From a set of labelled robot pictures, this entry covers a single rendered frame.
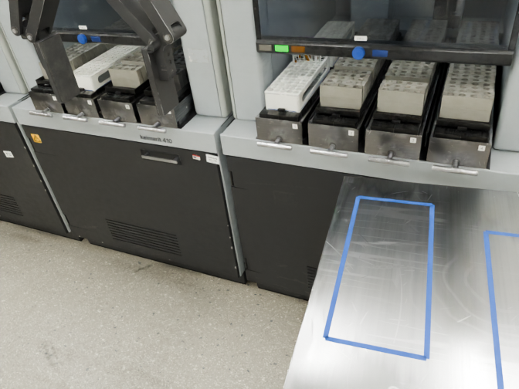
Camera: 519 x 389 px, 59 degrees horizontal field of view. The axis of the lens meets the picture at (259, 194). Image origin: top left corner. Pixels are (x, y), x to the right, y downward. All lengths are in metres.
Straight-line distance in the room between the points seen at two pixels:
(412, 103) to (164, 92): 0.84
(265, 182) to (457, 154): 0.55
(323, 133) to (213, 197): 0.48
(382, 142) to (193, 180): 0.65
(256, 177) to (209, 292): 0.66
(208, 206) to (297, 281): 0.41
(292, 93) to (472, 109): 0.44
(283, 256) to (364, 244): 0.77
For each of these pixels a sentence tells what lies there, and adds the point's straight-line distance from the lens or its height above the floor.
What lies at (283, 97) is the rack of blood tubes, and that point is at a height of 0.86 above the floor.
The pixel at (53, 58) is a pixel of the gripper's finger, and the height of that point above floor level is 1.24.
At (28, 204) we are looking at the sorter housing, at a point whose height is 0.24.
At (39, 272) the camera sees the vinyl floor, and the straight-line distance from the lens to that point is 2.28.
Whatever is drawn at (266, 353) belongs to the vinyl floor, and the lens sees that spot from 1.68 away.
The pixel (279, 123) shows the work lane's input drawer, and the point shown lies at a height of 0.80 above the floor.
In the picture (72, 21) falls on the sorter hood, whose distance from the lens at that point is 1.62.
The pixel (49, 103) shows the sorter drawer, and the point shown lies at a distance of 1.76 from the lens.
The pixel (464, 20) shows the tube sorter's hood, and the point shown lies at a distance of 1.14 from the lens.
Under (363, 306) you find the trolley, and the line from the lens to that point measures 0.75.
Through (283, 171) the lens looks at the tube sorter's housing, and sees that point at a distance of 1.34.
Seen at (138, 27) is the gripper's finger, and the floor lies 1.28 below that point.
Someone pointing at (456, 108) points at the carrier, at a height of 0.85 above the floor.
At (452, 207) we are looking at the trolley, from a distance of 0.94.
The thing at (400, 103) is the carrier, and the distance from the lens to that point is 1.23.
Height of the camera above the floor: 1.40
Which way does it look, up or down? 37 degrees down
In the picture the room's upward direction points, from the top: 7 degrees counter-clockwise
